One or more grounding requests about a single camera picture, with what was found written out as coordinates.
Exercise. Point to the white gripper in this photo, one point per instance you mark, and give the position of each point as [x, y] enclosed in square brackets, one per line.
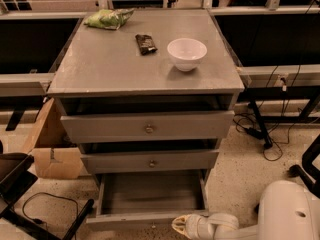
[197, 224]

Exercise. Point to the grey bottom drawer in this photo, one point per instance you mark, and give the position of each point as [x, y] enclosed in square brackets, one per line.
[147, 199]

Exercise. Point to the grey drawer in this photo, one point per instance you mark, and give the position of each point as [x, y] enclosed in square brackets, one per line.
[147, 199]
[149, 161]
[147, 126]

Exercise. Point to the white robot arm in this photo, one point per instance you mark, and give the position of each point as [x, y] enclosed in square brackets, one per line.
[270, 226]

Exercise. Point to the grey middle drawer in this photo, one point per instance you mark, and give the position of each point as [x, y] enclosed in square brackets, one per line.
[149, 161]

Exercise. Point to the grey top drawer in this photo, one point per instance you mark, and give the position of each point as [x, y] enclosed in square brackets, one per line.
[147, 126]

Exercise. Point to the grey wooden drawer cabinet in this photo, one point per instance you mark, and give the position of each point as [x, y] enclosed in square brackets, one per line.
[103, 72]

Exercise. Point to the black desk leg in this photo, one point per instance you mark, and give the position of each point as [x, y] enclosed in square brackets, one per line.
[268, 143]

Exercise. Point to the black office chair right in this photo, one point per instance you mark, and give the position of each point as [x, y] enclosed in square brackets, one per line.
[306, 170]

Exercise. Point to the brown cardboard box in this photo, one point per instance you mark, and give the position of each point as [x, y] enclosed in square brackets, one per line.
[55, 157]

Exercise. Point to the black chair left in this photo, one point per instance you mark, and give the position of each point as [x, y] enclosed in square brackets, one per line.
[15, 181]

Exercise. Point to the white ceramic bowl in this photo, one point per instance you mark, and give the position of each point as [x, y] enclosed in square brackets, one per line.
[186, 54]

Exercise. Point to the dark snack packet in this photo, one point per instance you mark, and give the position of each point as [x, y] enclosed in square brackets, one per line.
[145, 44]

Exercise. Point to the green chip bag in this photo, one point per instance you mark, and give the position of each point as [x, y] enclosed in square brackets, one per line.
[109, 19]

